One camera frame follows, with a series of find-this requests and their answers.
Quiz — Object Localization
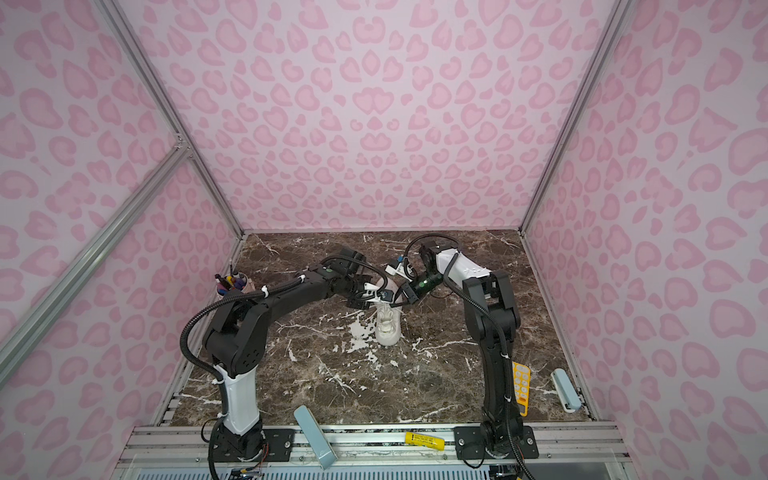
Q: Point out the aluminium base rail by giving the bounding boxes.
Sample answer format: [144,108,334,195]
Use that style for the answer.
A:
[112,422,638,479]

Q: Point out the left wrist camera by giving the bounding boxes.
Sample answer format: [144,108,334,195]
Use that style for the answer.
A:
[361,283,395,304]

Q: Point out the aluminium corner frame post right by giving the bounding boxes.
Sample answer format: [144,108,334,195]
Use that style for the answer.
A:
[518,0,637,237]

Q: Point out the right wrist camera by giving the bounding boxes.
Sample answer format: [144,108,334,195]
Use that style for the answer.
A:
[385,255,416,280]

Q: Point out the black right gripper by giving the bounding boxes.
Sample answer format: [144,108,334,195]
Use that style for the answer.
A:
[390,271,451,305]

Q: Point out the aluminium corner frame post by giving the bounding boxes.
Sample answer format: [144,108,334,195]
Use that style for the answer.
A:
[518,0,637,237]
[95,0,245,238]

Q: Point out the coloured pens in cup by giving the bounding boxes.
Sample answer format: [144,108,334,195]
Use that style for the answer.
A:
[214,263,248,297]

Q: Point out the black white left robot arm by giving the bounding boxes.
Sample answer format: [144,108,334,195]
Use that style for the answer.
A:
[203,267,394,462]

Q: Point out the aluminium corner frame post left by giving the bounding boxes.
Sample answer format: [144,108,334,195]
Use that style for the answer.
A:
[95,0,245,238]

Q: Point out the yellow marker tube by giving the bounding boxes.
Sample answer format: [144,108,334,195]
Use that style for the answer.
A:
[405,431,446,451]

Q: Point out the light blue eraser block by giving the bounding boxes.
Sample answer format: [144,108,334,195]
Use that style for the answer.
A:
[294,405,338,470]

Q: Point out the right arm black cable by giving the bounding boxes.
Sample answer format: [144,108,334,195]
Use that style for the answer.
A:
[403,232,538,480]

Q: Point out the light blue stapler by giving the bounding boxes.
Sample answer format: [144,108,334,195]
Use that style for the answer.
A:
[550,368,583,413]

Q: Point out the pink pen cup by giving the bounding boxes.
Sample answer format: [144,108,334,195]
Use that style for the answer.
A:
[215,272,254,297]

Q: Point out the diagonal aluminium frame bar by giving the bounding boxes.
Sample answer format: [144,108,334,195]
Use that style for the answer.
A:
[1,141,188,385]

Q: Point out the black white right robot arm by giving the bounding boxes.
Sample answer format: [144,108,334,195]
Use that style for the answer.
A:
[392,242,523,460]

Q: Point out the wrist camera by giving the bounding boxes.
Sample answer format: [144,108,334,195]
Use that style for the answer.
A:
[385,255,416,280]
[361,283,395,304]

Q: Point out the yellow calculator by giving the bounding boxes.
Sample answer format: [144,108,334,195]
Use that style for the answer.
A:
[513,362,531,417]

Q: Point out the white knit sneaker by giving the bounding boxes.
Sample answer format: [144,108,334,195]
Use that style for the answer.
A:
[374,303,402,347]

